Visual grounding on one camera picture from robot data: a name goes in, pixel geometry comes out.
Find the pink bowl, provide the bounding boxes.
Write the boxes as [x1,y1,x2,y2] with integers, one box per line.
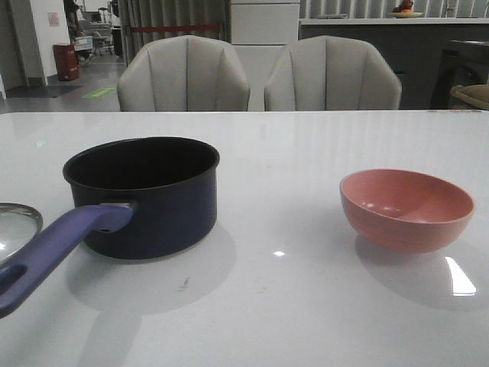
[339,168,475,254]

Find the glass lid with blue knob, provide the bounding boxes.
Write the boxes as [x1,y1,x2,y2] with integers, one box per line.
[1,203,44,263]

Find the dark blue saucepan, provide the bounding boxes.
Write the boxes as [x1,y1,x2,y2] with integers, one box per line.
[0,136,222,320]

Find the left grey chair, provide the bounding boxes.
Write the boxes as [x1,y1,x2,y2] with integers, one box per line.
[117,35,251,112]

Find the grey chair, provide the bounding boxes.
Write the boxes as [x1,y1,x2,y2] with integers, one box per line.
[117,35,251,112]
[264,36,402,112]

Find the right grey chair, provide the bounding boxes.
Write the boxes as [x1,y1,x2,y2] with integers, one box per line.
[264,36,402,112]

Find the white cabinet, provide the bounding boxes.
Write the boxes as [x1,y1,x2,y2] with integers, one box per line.
[230,1,300,112]

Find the red trash bin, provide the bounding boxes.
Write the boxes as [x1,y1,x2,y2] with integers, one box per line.
[53,44,79,81]

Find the dark counter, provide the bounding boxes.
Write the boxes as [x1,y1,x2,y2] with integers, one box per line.
[299,18,489,111]

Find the fruit plate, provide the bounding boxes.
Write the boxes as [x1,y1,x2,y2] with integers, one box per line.
[390,0,423,18]

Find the person in background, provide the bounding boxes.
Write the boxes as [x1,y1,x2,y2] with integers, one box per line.
[63,0,91,65]

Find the beige sofa cushion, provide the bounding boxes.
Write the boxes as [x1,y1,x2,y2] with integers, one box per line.
[450,84,489,111]

